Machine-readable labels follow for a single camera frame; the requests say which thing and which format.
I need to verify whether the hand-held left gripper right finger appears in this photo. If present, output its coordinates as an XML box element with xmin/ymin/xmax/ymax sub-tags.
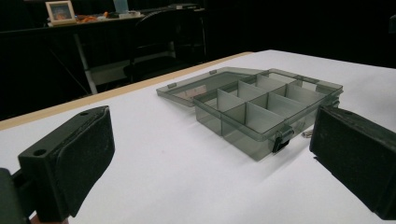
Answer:
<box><xmin>309</xmin><ymin>105</ymin><xmax>396</xmax><ymax>221</ymax></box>

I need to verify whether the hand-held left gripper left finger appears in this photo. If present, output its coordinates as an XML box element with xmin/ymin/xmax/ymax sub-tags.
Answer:
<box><xmin>18</xmin><ymin>105</ymin><xmax>116</xmax><ymax>223</ymax></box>

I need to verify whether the translucent grey compartment organizer box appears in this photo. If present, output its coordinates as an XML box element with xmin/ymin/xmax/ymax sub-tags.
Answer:
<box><xmin>156</xmin><ymin>66</ymin><xmax>345</xmax><ymax>162</ymax></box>

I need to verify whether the desk with white legs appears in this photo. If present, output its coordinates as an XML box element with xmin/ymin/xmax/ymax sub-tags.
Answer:
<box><xmin>0</xmin><ymin>11</ymin><xmax>148</xmax><ymax>96</ymax></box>

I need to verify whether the white table mat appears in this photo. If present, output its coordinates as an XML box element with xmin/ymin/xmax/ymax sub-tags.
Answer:
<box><xmin>0</xmin><ymin>49</ymin><xmax>396</xmax><ymax>224</ymax></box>

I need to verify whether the orange item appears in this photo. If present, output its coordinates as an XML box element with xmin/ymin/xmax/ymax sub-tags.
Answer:
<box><xmin>76</xmin><ymin>11</ymin><xmax>110</xmax><ymax>23</ymax></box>

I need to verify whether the black folding chair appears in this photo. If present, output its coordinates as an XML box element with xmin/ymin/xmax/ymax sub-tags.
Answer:
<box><xmin>123</xmin><ymin>8</ymin><xmax>208</xmax><ymax>84</ymax></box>

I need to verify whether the small white item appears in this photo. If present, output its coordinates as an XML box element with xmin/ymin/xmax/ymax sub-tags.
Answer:
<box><xmin>119</xmin><ymin>10</ymin><xmax>143</xmax><ymax>20</ymax></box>

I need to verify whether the pale blue container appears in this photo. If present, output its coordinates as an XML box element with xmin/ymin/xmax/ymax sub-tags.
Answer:
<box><xmin>112</xmin><ymin>0</ymin><xmax>130</xmax><ymax>15</ymax></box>

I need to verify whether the white picture frame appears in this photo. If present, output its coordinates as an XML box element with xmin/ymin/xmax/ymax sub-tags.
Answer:
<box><xmin>45</xmin><ymin>0</ymin><xmax>78</xmax><ymax>26</ymax></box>

